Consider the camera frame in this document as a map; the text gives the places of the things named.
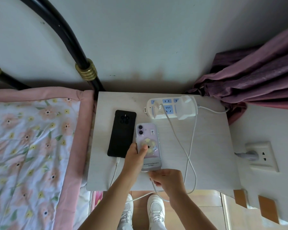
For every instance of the person's right hand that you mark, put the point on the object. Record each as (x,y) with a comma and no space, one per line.
(170,182)

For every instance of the person's left hand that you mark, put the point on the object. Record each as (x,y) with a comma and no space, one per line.
(132,165)

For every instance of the person's right thumb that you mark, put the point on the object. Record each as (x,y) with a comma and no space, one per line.
(156,183)

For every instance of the person's left thumb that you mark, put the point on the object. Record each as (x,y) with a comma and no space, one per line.
(144,150)

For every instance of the purple smartphone with floral case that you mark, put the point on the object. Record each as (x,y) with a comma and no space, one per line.
(150,136)

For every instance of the person's right forearm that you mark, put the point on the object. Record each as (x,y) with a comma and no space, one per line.
(192,213)

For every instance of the person's left forearm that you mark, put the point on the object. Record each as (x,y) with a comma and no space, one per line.
(110,203)

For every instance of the white right shoe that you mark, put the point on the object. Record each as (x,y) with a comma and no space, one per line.
(156,210)

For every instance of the white shoe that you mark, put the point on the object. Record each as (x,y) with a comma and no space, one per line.
(156,210)
(127,213)

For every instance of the black smartphone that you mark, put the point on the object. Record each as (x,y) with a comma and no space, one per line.
(122,132)

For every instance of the white left shoe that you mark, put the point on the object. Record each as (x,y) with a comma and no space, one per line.
(127,213)

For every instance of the small white charger plug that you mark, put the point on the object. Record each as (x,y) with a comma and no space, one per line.
(158,107)

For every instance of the white power strip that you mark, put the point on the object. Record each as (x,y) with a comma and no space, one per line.
(172,110)

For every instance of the pink patterned bed sheet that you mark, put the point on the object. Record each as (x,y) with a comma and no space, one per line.
(96,198)

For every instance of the large white charger adapter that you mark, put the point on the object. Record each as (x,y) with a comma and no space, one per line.
(186,100)

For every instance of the pink floral quilt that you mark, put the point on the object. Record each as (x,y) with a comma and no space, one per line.
(31,153)

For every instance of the purple curtain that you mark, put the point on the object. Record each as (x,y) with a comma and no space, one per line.
(254,76)

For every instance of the grey wall plug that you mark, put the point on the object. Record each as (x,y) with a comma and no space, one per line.
(247,155)

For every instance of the white wall socket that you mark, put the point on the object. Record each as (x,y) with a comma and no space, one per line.
(264,154)

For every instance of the black metal bed frame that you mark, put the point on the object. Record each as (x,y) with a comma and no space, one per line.
(62,33)

